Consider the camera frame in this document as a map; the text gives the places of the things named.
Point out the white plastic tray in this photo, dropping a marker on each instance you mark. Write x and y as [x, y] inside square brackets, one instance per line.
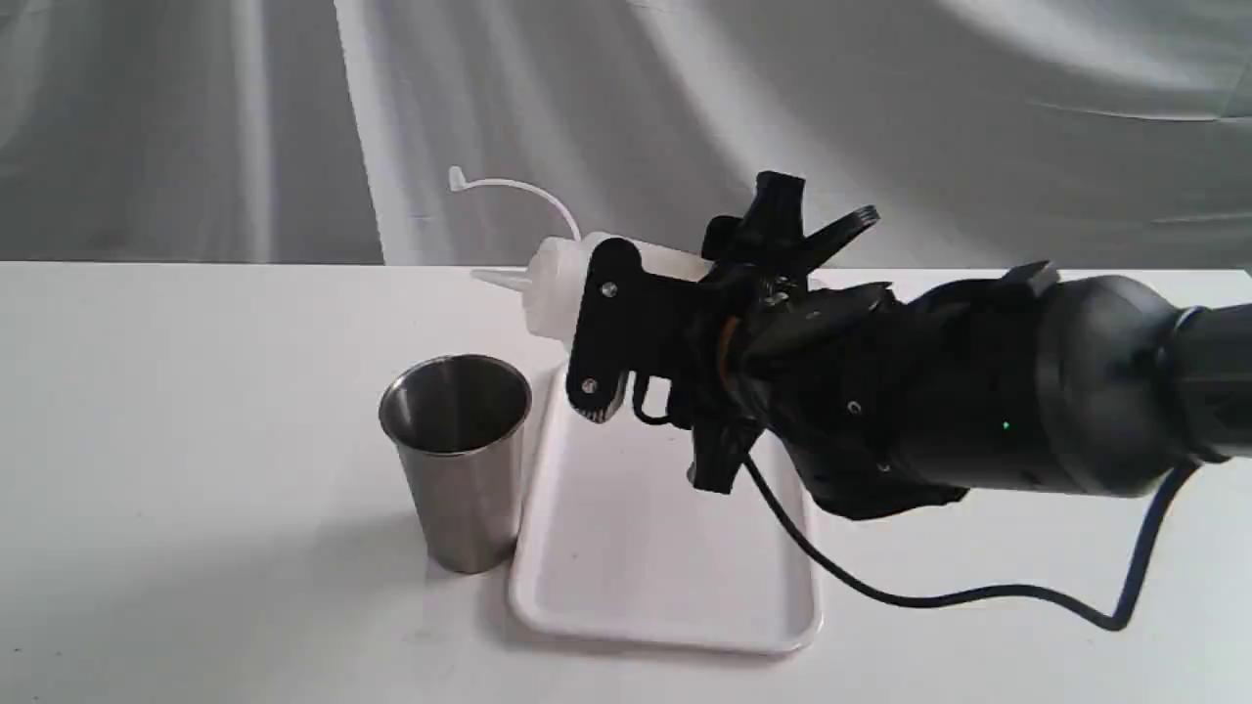
[615, 545]

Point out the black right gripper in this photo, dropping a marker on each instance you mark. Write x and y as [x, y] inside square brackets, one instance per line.
[881, 405]

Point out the stainless steel cup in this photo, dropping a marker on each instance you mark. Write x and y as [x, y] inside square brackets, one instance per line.
[456, 423]

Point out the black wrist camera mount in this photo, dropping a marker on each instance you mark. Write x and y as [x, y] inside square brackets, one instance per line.
[635, 319]

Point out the grey backdrop cloth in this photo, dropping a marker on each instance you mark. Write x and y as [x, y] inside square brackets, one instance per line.
[1101, 134]

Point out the translucent squeeze bottle amber liquid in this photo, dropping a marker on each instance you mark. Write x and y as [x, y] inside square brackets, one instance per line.
[551, 285]

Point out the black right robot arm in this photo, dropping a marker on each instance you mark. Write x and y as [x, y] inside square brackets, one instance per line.
[1130, 385]

